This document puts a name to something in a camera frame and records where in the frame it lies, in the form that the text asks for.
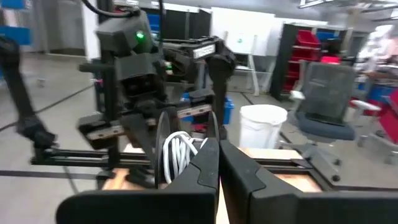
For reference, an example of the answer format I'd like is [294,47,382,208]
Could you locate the white board on stand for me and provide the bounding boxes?
[210,6,282,97]

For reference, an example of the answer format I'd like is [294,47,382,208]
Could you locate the white bucket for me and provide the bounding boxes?
[238,104,289,150]

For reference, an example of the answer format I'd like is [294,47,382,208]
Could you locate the office chair blue seat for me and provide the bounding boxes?
[287,60,384,166]

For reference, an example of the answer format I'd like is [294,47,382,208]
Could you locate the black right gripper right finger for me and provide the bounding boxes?
[219,139,398,224]

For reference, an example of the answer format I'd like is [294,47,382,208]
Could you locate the black cord spool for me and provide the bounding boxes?
[154,110,220,190]

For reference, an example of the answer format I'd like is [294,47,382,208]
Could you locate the black slanted support strut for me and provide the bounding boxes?
[0,35,59,151]

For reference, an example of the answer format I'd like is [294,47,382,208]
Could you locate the white cord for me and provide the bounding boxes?
[162,130,210,185]

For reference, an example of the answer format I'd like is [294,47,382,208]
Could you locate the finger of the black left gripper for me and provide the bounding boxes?
[77,113,155,187]
[178,89,216,121]

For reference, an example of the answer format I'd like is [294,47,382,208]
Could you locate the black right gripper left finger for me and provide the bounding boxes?
[55,138,220,224]

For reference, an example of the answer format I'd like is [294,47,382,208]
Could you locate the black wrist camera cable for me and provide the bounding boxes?
[81,0,141,18]

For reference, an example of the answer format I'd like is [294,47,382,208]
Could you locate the black metal table frame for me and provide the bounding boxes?
[29,146,343,191]

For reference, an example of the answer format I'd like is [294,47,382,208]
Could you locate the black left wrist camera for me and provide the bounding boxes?
[95,11,156,56]

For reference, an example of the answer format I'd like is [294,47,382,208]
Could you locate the blue plastic crate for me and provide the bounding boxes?
[182,93,235,126]

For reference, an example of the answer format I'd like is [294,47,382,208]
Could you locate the black storage cabinet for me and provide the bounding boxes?
[146,2,212,41]

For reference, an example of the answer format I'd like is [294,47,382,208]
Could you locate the shelf rack red bins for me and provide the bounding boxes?
[269,22,351,101]

